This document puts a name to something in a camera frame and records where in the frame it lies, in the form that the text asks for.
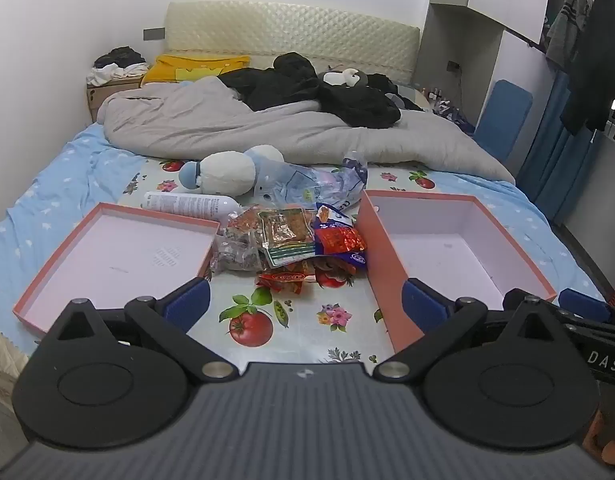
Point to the green label snack packet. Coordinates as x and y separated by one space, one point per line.
287 232

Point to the black clothing pile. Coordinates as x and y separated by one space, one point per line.
287 82

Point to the clear brown snack packet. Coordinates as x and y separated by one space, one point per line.
235 255

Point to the yellow pillow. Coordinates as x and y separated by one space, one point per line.
197 66

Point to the cardboard box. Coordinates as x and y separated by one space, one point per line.
104 99

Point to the white folded garment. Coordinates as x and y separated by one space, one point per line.
107 75

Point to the blue curtain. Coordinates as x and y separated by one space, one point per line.
552 160

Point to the black wall socket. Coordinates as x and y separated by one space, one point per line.
454 65

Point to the blue white snack packet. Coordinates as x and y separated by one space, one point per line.
335 215

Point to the cluttered side table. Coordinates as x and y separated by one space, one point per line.
440 105

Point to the clear printed plastic bag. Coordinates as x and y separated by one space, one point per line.
307 185

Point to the grey white plush toy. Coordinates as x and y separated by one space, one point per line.
335 77

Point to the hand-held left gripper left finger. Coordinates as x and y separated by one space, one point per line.
190 302

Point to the black folded garment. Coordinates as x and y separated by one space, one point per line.
121 55

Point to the deep pink box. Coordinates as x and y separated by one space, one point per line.
452 255

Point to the black hanging garment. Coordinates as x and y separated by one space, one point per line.
600 60

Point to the white blue plush toy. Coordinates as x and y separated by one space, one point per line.
222 175

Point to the floral tomato print mat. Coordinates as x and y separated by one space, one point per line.
307 310

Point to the cream quilted headboard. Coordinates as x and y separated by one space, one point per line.
287 30

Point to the grey striped hanging garment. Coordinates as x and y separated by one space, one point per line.
567 30

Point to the grey wall plate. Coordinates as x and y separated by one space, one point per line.
154 34

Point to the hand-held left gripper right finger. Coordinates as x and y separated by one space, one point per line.
425 307

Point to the crumpled blue white plastic wrapper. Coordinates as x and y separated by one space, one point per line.
355 167

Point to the blue chair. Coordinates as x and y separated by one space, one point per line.
505 120

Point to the orange clear snack packet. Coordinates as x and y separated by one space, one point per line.
245 222

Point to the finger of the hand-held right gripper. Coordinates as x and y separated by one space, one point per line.
582 302
513 296

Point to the red label tofu snack packet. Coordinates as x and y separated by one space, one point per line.
282 278

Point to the white spray bottle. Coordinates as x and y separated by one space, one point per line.
187 205

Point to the blue star bedsheet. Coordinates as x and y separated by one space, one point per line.
47 180

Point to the shallow pink box lid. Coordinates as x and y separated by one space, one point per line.
117 255

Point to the grey duvet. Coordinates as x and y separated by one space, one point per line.
287 130

